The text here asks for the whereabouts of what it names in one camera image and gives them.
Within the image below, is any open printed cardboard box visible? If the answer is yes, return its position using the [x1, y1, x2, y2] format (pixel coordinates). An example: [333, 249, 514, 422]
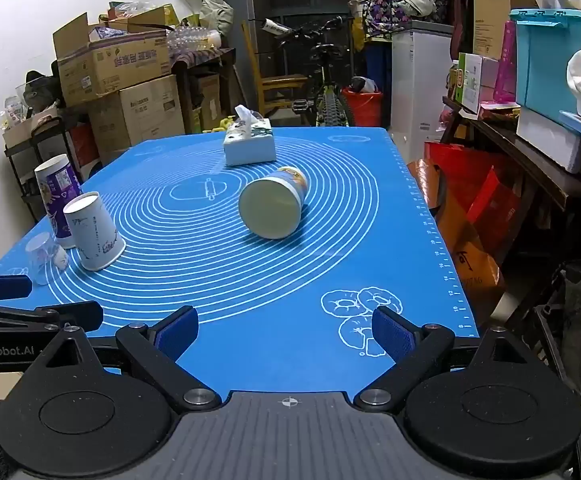
[52, 12, 172, 107]

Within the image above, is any blue silicone baking mat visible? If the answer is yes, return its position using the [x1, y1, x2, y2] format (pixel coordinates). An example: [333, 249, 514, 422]
[0, 126, 479, 397]

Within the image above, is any yellow cardboard box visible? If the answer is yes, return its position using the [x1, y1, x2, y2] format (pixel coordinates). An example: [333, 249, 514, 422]
[105, 4, 180, 32]

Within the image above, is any purple-print paper cup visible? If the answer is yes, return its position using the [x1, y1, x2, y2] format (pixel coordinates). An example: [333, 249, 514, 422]
[34, 154, 84, 250]

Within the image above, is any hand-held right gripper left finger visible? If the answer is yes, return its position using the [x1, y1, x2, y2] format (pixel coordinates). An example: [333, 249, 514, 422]
[23, 306, 222, 409]

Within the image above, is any dark wooden shelf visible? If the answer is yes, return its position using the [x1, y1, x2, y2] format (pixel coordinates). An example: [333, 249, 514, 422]
[442, 96, 581, 281]

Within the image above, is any large brown cardboard box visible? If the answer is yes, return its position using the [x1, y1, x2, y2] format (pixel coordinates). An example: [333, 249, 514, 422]
[87, 75, 186, 155]

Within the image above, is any orange paper bag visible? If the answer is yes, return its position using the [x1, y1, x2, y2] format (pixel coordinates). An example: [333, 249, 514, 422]
[407, 158, 505, 306]

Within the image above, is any floral fabric bag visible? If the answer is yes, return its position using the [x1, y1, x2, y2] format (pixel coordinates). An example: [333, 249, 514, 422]
[362, 0, 412, 39]

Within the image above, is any pack of plastic bottles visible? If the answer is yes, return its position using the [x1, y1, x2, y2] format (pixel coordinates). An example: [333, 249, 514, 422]
[166, 26, 222, 57]

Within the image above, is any dark wooden table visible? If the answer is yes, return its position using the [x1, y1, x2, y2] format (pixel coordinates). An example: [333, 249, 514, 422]
[170, 47, 237, 134]

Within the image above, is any clear plastic cup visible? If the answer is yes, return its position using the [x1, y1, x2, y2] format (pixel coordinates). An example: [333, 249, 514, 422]
[25, 232, 56, 286]

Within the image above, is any small brown cardboard box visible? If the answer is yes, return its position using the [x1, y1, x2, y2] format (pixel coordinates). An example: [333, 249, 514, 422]
[189, 74, 222, 132]

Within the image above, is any white paper cup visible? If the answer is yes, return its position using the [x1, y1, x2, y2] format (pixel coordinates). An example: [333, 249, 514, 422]
[63, 191, 126, 272]

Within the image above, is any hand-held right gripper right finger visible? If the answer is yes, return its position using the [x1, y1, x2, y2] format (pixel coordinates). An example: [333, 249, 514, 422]
[353, 306, 539, 411]

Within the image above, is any tall flat cardboard box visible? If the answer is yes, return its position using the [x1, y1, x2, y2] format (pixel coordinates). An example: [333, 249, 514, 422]
[473, 0, 527, 59]

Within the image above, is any wooden chair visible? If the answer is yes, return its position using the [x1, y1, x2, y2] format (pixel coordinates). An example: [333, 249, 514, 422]
[242, 22, 310, 117]

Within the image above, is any white chest freezer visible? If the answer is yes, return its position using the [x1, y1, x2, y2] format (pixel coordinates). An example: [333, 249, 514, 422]
[389, 20, 455, 164]

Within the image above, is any white tissue box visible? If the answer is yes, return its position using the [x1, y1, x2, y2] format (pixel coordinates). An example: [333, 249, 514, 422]
[222, 105, 277, 167]

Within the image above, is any black bicycle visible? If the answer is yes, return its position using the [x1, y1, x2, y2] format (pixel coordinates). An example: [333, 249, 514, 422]
[248, 16, 357, 128]

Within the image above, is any red paper bag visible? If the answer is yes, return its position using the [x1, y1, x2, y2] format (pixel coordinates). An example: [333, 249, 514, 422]
[424, 140, 522, 257]

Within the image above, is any red bucket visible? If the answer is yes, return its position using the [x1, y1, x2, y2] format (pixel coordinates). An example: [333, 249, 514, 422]
[341, 77, 384, 128]

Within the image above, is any white foam box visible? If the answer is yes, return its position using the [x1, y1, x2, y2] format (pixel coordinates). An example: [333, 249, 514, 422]
[516, 107, 581, 174]

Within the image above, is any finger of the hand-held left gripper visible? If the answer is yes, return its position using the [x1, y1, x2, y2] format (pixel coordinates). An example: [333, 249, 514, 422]
[0, 274, 34, 302]
[0, 301, 104, 335]

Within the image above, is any pink box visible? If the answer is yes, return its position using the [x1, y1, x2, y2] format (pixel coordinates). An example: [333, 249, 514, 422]
[493, 20, 518, 102]

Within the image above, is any yellow-print paper cup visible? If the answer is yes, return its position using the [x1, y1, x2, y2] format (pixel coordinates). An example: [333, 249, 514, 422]
[238, 166, 310, 240]

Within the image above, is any green and white box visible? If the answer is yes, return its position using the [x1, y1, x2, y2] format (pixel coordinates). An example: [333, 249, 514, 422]
[455, 52, 499, 114]

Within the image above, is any teal plastic storage bin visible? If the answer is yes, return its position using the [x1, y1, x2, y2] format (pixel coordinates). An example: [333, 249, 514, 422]
[509, 8, 581, 137]

